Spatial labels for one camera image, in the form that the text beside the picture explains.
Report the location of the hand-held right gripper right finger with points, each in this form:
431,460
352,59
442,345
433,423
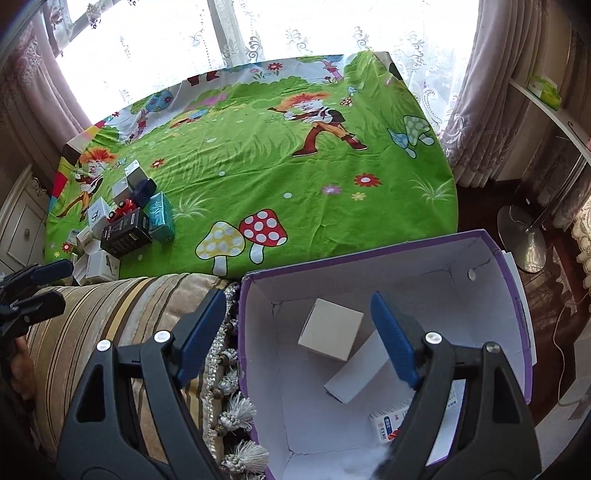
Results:
392,337

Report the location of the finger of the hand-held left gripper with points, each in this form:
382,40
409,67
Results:
44,302
51,270

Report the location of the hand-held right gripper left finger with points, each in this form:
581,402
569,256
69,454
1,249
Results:
203,332

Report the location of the long plain white box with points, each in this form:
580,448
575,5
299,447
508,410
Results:
355,374

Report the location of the plain white cube box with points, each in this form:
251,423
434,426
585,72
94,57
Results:
330,330

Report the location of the pile of small white boxes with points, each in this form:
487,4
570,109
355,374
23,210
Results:
98,210

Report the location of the black product box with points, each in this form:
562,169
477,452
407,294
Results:
124,235

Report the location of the white medicine box blue label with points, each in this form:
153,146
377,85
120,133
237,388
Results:
385,422

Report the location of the purple cardboard box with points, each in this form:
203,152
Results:
286,369

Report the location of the red toy car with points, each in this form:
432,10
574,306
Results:
122,210

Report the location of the teal box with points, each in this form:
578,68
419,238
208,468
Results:
160,217

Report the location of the person's left hand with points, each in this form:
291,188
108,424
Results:
22,371

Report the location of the white nightstand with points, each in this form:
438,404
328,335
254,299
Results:
23,221

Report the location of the striped cushion with tassels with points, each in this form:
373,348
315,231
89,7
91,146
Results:
115,314

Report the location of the dark blue box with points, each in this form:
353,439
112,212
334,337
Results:
144,190

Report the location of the green cartoon printed bed sheet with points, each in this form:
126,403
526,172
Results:
277,184

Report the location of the metal desk stand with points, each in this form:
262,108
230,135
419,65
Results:
526,240

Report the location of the pink curtain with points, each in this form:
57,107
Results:
27,92
498,92

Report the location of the beige lace curtain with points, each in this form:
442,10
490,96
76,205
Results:
582,244

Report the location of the white curved desk top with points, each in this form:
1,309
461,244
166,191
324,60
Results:
554,120

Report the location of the green tissue pack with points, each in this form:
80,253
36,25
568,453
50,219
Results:
545,90

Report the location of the sheer white lace curtain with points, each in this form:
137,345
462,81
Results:
258,41

